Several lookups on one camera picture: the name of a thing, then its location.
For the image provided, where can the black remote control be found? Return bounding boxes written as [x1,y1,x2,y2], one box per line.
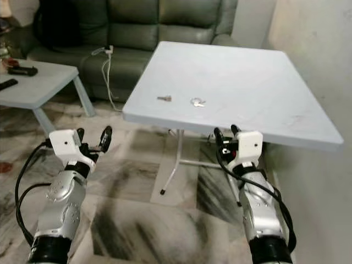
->
[0,79,19,91]

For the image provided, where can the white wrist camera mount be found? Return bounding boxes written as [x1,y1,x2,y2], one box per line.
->
[235,131,264,167]
[48,129,92,166]

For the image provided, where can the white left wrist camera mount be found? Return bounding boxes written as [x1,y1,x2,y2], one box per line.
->
[48,129,92,166]

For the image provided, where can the black bag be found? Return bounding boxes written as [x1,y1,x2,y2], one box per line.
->
[33,7,84,53]

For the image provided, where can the small white coffee table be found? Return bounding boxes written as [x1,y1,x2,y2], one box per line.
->
[0,59,96,136]

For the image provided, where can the cluttered shelf items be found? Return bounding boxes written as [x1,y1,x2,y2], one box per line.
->
[0,15,16,62]

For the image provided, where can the white charger cable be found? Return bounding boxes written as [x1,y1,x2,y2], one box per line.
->
[91,46,123,112]

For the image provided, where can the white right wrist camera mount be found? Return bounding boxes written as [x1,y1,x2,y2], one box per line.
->
[235,131,264,167]

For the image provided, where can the large white folding table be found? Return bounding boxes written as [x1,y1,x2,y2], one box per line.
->
[122,41,345,208]

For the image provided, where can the dark green leather sofa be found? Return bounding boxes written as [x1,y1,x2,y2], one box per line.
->
[14,0,240,103]

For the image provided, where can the black flat case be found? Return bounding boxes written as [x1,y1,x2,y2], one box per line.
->
[8,65,39,76]

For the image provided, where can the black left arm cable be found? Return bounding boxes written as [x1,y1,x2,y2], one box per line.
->
[14,140,53,246]

